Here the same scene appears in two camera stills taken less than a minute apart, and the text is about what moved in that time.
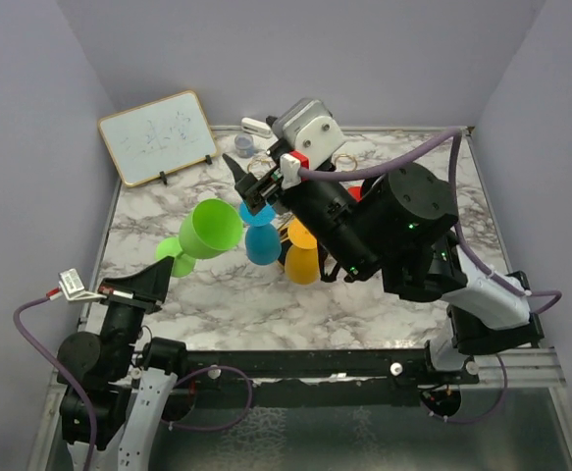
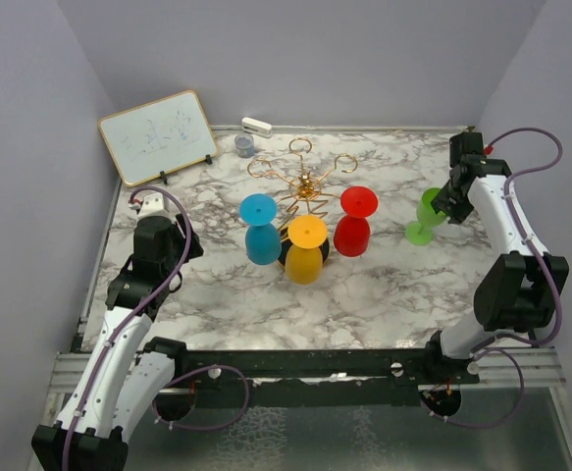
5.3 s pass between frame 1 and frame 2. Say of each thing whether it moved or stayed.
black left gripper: moved
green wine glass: moved
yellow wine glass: stayed
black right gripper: moved
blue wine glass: stayed
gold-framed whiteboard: stayed
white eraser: stayed
